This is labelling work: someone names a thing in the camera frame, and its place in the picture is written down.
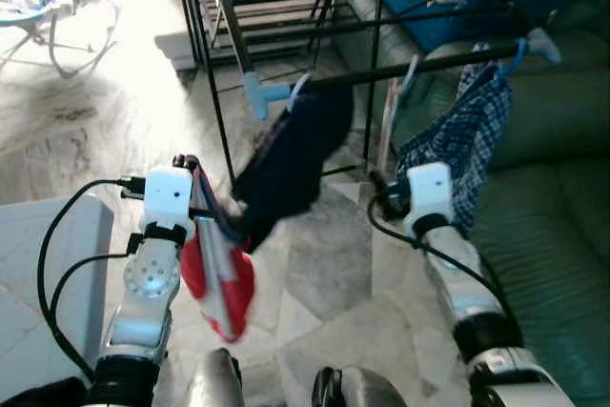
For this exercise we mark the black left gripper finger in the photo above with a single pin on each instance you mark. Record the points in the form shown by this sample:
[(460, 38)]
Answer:
[(185, 161)]

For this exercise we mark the red jersey navy trim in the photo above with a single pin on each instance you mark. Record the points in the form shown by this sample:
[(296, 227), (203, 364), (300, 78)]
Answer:
[(195, 274)]

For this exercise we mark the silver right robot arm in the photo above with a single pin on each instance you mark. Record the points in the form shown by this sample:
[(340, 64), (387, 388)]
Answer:
[(462, 274)]

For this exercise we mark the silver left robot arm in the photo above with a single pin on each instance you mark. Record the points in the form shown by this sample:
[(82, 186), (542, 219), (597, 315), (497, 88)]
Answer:
[(148, 278)]

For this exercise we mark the blue plastic hanger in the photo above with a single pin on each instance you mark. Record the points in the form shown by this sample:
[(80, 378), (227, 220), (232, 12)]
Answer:
[(521, 51)]

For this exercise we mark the blue plaid garment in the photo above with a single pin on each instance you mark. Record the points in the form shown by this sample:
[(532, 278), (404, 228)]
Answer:
[(467, 131)]

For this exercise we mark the pale blue rack corner joint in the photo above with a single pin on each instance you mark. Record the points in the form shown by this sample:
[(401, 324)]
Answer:
[(259, 94), (545, 47)]

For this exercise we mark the navy blue garment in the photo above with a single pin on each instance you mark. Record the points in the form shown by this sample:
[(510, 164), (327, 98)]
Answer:
[(295, 159)]

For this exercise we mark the black clothes drying rack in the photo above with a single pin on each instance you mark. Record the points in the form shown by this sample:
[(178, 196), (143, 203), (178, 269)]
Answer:
[(448, 61)]

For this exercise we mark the dark green sofa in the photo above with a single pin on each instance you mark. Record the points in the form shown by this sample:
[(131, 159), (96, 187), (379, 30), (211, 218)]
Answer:
[(543, 235)]

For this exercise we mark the silver left robot leg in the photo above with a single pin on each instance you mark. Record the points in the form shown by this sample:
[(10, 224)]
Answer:
[(214, 383)]

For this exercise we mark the silver robot leg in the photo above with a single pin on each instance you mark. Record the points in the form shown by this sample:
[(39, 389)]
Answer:
[(214, 383), (367, 390)]

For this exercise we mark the slatted wooden rack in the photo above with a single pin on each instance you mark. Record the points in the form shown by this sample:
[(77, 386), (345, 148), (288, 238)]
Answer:
[(276, 7)]

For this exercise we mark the blue bag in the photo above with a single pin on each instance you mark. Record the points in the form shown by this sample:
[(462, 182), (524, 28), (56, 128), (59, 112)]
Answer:
[(448, 21)]

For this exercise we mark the silver right robot leg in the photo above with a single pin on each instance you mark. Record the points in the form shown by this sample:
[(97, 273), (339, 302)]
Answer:
[(367, 390)]

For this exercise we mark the baby bouncer seat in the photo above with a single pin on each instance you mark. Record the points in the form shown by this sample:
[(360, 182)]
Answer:
[(38, 7)]

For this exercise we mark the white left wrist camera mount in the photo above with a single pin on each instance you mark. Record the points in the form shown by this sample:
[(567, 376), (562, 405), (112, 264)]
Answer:
[(170, 195)]

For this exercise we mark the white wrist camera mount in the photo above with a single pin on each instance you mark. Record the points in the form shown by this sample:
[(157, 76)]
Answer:
[(170, 195), (431, 188)]

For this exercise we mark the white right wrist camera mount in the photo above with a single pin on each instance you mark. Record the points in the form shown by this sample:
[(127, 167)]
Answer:
[(431, 188)]

